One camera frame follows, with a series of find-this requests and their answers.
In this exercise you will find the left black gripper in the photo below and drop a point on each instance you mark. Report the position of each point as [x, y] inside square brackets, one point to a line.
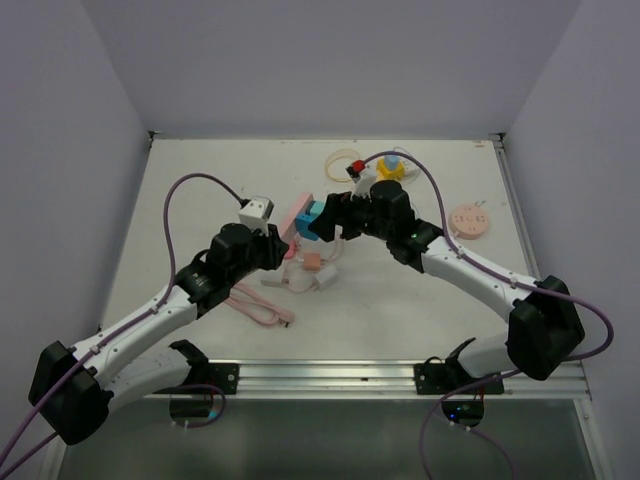
[273, 245]

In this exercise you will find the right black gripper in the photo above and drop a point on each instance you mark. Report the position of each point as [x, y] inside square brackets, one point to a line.
[338, 211]

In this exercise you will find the teal plug adapter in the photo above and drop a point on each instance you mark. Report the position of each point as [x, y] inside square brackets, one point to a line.
[315, 208]

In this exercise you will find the blue plug adapter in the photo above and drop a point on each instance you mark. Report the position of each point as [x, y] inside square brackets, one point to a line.
[302, 224]

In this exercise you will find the white plug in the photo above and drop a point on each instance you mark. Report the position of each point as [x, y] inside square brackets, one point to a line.
[412, 174]
[275, 281]

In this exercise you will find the pink rectangular power strip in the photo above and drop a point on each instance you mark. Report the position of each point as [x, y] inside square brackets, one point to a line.
[287, 228]

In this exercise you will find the orange small charger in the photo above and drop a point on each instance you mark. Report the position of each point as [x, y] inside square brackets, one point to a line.
[312, 261]

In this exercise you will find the pink plug adapter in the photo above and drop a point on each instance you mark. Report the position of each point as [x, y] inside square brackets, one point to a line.
[292, 251]

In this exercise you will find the white large charger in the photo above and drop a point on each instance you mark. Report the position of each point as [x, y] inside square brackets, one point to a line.
[326, 277]

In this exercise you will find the round pink power socket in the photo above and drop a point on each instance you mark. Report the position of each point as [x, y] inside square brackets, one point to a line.
[468, 221]

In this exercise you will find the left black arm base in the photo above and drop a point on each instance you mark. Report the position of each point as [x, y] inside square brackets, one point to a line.
[223, 375]

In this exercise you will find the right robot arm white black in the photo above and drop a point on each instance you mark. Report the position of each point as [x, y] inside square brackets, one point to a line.
[542, 327]

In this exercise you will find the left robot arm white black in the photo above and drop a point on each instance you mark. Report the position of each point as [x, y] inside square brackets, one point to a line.
[75, 388]

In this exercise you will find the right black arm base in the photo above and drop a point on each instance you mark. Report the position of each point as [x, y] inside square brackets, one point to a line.
[435, 376]

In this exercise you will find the yellow cube socket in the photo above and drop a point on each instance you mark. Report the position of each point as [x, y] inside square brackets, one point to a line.
[398, 173]

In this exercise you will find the light blue charger plug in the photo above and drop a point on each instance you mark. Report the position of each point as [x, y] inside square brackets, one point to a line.
[392, 162]

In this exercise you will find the white plug on cube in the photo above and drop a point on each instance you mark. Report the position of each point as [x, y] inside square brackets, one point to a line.
[412, 174]

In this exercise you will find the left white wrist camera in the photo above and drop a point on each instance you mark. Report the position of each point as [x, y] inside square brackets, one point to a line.
[256, 213]

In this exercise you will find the aluminium front rail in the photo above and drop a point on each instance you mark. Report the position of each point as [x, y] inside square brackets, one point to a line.
[263, 379]

